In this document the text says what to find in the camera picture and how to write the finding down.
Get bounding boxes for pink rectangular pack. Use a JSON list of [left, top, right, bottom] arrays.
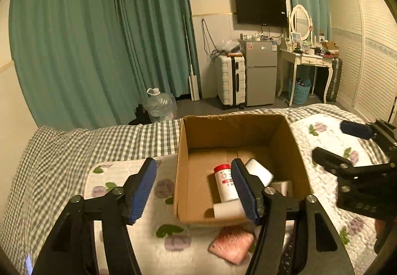
[[208, 226, 255, 264]]

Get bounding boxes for white bottle with red cap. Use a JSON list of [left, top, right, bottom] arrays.
[[213, 164, 241, 203]]

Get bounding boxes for white suitcase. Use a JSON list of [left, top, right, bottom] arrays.
[[216, 54, 247, 110]]

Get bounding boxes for white floral quilt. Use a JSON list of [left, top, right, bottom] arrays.
[[84, 115, 391, 275]]

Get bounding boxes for white dressing table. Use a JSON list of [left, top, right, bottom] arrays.
[[277, 44, 335, 107]]

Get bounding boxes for dark suitcase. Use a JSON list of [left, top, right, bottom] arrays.
[[326, 58, 343, 103]]

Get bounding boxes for clear water jug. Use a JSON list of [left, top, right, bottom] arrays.
[[146, 88, 177, 123]]

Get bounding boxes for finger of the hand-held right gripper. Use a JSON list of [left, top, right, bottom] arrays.
[[340, 119, 397, 154], [312, 147, 357, 177]]

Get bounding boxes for blue plastic basket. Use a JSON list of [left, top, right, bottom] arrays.
[[288, 78, 311, 105]]

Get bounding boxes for black wall cables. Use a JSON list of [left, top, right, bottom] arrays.
[[201, 18, 219, 62]]

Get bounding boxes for grey small fridge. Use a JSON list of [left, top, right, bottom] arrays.
[[239, 39, 278, 107]]

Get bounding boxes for white oval mirror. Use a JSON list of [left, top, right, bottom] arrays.
[[288, 5, 313, 41]]

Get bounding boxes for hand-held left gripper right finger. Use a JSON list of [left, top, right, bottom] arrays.
[[231, 158, 356, 275]]

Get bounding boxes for brown cardboard box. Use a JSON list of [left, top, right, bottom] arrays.
[[174, 114, 312, 227]]

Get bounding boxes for white roll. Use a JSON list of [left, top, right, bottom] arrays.
[[213, 200, 249, 220]]

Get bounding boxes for white louvred wardrobe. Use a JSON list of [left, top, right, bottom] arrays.
[[326, 0, 397, 124]]

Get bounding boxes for clear plastic bag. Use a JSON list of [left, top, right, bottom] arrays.
[[219, 39, 241, 55]]

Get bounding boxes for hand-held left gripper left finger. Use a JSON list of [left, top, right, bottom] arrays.
[[31, 157, 157, 275]]

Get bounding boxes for black wall television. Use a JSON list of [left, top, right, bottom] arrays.
[[234, 0, 288, 28]]

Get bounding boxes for white rounded case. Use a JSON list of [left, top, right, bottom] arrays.
[[245, 158, 274, 186]]

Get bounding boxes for white mop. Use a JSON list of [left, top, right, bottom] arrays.
[[183, 14, 201, 102]]

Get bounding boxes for small white box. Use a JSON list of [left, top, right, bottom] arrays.
[[269, 180, 294, 198]]

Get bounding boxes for brown box on table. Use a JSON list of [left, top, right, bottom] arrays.
[[321, 41, 340, 57]]

